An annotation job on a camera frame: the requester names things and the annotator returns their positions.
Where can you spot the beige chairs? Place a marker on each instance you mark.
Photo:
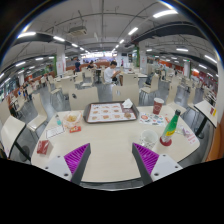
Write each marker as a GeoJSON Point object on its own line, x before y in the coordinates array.
{"type": "Point", "coordinates": [83, 98]}

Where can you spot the small clear sanitizer bottle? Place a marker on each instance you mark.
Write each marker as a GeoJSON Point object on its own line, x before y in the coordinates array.
{"type": "Point", "coordinates": [58, 120]}

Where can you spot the white side table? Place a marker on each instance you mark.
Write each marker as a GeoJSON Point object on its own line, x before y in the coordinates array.
{"type": "Point", "coordinates": [205, 108]}
{"type": "Point", "coordinates": [11, 131]}

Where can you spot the ceiling air conditioner unit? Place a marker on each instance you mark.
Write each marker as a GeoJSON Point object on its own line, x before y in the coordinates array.
{"type": "Point", "coordinates": [77, 31]}

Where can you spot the white paper card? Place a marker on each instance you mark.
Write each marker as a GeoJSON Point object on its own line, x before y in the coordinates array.
{"type": "Point", "coordinates": [55, 131]}

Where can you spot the clear plastic food bag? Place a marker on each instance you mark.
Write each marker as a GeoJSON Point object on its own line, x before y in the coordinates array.
{"type": "Point", "coordinates": [72, 119]}

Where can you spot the ceiling lights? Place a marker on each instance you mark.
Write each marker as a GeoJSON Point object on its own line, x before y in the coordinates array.
{"type": "Point", "coordinates": [165, 13]}

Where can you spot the red paper cup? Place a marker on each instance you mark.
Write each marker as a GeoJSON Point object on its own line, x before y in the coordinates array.
{"type": "Point", "coordinates": [158, 106]}

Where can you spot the white paper napkin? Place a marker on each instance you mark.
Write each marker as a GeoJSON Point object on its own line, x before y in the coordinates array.
{"type": "Point", "coordinates": [127, 103]}

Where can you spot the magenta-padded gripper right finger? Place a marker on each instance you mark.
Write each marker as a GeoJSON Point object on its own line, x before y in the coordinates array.
{"type": "Point", "coordinates": [146, 158]}

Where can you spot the colourful printed flyer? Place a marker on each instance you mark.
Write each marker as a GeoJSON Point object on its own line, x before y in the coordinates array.
{"type": "Point", "coordinates": [150, 119]}

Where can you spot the clear snack packet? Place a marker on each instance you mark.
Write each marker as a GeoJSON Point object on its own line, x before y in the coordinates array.
{"type": "Point", "coordinates": [180, 130]}

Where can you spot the flat round red coaster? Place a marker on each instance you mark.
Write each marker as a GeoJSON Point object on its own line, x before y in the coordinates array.
{"type": "Point", "coordinates": [165, 143]}

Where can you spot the red sauce packet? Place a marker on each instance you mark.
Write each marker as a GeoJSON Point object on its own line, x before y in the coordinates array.
{"type": "Point", "coordinates": [75, 129]}

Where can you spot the red tissue pack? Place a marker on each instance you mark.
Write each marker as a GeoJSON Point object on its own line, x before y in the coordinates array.
{"type": "Point", "coordinates": [43, 147]}

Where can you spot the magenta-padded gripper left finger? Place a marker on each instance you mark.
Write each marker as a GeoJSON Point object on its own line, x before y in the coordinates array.
{"type": "Point", "coordinates": [77, 158]}

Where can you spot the white dotted mug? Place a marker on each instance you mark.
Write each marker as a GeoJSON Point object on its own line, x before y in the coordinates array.
{"type": "Point", "coordinates": [149, 138]}

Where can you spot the red printed flyer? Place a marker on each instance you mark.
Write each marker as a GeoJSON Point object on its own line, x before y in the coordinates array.
{"type": "Point", "coordinates": [190, 137]}

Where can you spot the dark food tray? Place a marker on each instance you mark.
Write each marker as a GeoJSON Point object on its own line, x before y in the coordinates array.
{"type": "Point", "coordinates": [106, 113]}

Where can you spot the green drink bottle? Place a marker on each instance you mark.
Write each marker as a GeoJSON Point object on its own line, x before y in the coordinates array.
{"type": "Point", "coordinates": [170, 128]}

